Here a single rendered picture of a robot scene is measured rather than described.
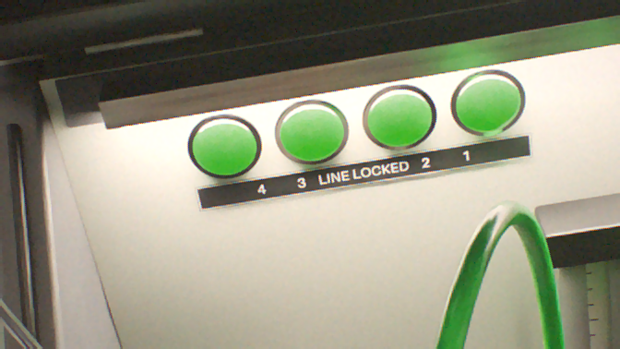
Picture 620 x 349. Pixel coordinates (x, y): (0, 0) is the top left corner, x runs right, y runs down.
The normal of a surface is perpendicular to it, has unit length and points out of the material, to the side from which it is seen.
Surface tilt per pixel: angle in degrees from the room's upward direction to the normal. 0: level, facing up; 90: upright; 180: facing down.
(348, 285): 90
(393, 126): 92
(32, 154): 43
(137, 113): 90
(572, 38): 90
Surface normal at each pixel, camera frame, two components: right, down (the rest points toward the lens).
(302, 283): 0.04, 0.52
